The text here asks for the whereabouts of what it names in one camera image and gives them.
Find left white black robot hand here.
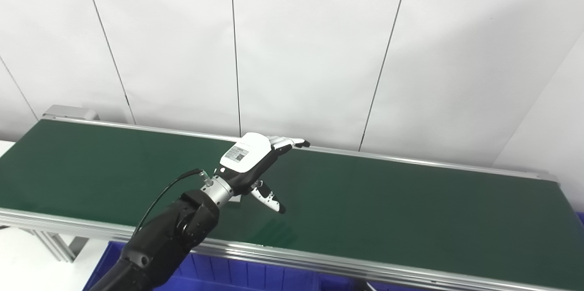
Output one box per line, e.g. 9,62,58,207
214,132,312,215

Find green conveyor belt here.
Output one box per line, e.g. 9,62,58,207
0,115,584,291

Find grey conveyor motor housing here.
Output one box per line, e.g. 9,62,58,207
42,104,99,121

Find aluminium conveyor leg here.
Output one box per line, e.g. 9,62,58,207
30,229,89,263

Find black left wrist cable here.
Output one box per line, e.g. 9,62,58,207
132,169,206,237

